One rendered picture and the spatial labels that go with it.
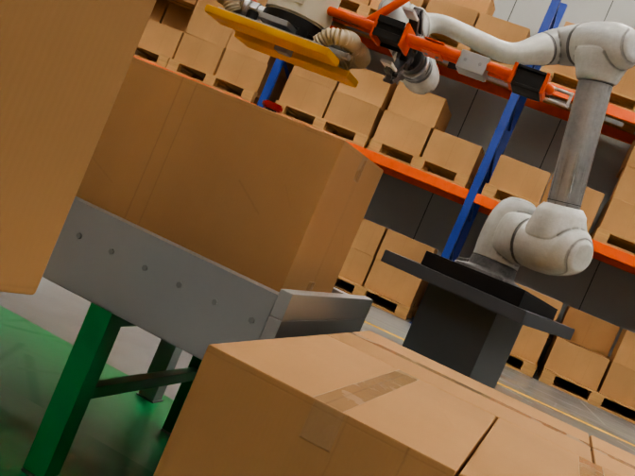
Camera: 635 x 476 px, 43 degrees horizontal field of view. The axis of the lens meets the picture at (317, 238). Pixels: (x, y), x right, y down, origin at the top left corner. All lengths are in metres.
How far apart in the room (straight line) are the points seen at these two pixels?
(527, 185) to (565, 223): 6.70
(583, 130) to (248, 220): 1.11
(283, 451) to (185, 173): 0.91
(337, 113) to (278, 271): 7.80
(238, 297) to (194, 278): 0.11
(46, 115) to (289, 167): 1.17
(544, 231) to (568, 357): 6.69
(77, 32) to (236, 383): 0.65
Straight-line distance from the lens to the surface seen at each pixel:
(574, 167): 2.51
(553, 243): 2.45
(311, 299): 1.76
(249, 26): 1.99
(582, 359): 9.13
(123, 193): 1.99
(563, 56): 2.62
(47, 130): 0.70
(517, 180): 9.17
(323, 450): 1.16
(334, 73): 2.10
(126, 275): 1.80
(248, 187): 1.85
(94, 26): 0.71
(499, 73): 1.95
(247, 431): 1.20
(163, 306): 1.75
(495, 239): 2.60
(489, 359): 2.61
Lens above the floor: 0.79
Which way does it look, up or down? 2 degrees down
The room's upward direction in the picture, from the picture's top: 23 degrees clockwise
